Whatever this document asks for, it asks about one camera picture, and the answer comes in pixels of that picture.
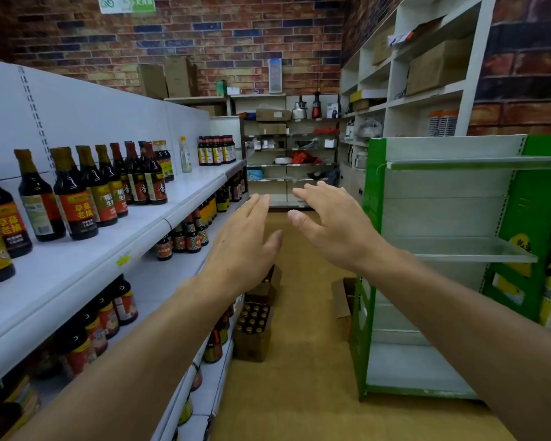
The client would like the person's left hand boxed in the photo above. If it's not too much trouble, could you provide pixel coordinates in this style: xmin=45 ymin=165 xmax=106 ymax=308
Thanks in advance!
xmin=200 ymin=194 xmax=284 ymax=300

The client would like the person's right hand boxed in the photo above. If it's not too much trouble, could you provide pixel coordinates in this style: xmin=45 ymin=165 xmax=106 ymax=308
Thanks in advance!
xmin=287 ymin=181 xmax=395 ymax=277

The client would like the person's right forearm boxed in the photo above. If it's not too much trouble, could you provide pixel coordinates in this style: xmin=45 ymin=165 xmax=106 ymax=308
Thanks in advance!
xmin=363 ymin=245 xmax=551 ymax=441

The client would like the person's left forearm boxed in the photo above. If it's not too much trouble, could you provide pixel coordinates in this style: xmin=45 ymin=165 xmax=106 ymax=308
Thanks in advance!
xmin=9 ymin=276 xmax=254 ymax=441

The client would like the white shelf unit with goods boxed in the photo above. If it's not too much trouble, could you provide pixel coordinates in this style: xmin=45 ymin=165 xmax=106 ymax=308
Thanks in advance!
xmin=240 ymin=93 xmax=341 ymax=210

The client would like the row of small sauce bottles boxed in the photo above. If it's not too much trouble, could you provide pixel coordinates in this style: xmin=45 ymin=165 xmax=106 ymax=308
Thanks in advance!
xmin=155 ymin=172 xmax=247 ymax=262

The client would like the group of yellow-label sauce bottles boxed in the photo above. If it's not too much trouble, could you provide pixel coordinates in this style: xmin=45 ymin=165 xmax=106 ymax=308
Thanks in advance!
xmin=197 ymin=135 xmax=237 ymax=167

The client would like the clear plastic wrapped item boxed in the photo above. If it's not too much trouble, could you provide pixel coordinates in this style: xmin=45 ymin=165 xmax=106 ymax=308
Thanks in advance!
xmin=356 ymin=117 xmax=384 ymax=139

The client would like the clear pale liquid bottle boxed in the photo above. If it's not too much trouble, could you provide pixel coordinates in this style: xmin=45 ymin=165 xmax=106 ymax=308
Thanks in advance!
xmin=180 ymin=136 xmax=193 ymax=174

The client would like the wide cardboard box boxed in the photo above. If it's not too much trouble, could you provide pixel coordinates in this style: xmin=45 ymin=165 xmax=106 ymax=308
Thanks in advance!
xmin=256 ymin=108 xmax=292 ymax=122

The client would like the cardboard box of capped bottles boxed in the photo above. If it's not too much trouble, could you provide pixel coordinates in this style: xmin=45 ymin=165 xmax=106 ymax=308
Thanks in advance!
xmin=232 ymin=300 xmax=275 ymax=363

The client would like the open empty cardboard box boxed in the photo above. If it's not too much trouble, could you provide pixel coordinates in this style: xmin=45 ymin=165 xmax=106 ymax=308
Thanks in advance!
xmin=331 ymin=277 xmax=357 ymax=343

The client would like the row of bottles with green labels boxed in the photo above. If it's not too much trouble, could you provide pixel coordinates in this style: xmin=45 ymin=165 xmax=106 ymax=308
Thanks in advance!
xmin=177 ymin=303 xmax=236 ymax=428

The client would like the green and white display rack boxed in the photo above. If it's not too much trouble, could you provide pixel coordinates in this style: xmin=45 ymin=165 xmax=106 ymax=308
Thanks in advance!
xmin=350 ymin=134 xmax=551 ymax=403

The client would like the white tower appliance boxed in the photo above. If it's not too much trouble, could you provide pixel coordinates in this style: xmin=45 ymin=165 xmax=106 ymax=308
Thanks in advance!
xmin=268 ymin=58 xmax=283 ymax=94

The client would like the white ribbed heater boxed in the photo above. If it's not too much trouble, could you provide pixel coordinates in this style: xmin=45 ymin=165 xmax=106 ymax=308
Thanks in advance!
xmin=427 ymin=109 xmax=459 ymax=138

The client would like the small cardboard box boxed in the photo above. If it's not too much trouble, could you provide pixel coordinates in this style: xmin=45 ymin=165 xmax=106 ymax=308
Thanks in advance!
xmin=372 ymin=26 xmax=395 ymax=66

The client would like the tall brown cardboard box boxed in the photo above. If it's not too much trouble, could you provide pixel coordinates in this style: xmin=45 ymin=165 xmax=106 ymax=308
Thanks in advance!
xmin=164 ymin=56 xmax=199 ymax=98

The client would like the flat brown cardboard box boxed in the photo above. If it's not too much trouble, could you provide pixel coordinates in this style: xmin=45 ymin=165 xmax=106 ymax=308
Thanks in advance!
xmin=136 ymin=63 xmax=169 ymax=100

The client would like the large cardboard box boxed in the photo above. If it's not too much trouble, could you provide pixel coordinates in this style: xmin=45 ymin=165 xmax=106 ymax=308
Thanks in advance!
xmin=405 ymin=37 xmax=473 ymax=97

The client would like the row of dark sauce bottles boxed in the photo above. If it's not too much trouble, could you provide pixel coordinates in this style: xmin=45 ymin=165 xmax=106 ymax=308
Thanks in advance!
xmin=0 ymin=140 xmax=175 ymax=288

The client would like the long white store shelf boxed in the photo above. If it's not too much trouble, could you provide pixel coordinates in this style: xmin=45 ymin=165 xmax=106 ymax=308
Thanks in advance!
xmin=0 ymin=57 xmax=249 ymax=441

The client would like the row of red-label dark bottles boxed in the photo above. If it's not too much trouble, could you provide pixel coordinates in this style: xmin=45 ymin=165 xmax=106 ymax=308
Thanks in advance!
xmin=28 ymin=275 xmax=139 ymax=379

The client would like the green and white hanging sign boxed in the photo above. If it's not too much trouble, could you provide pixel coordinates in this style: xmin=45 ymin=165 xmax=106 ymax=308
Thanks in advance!
xmin=97 ymin=0 xmax=157 ymax=15

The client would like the tall white wall shelf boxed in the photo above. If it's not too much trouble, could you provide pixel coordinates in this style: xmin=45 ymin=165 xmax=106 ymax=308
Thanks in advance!
xmin=339 ymin=0 xmax=497 ymax=139

